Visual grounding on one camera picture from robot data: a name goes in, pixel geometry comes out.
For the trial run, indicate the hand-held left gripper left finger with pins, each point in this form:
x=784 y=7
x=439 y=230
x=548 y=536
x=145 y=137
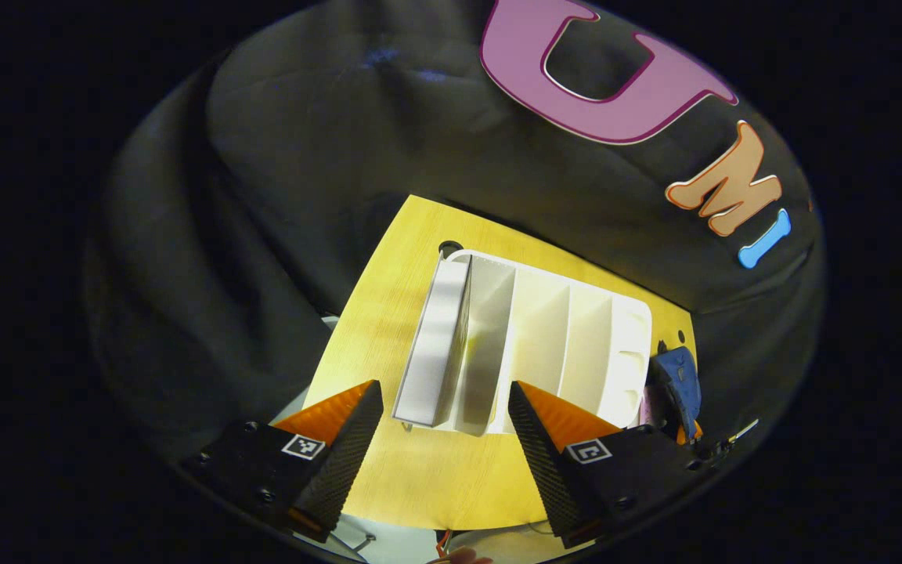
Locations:
x=349 y=454

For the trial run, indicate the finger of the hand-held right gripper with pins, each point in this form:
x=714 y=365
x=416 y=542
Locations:
x=691 y=433

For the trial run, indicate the dark portrait cover book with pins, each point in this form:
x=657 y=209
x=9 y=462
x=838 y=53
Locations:
x=435 y=345

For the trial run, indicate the black backdrop cloth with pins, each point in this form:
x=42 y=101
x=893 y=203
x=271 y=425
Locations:
x=263 y=157

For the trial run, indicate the blue schoolbag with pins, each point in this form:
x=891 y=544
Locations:
x=682 y=376

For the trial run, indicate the white bookshelf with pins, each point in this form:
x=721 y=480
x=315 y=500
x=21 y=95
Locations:
x=545 y=345

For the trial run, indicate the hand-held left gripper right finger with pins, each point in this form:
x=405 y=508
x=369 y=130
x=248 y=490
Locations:
x=541 y=454

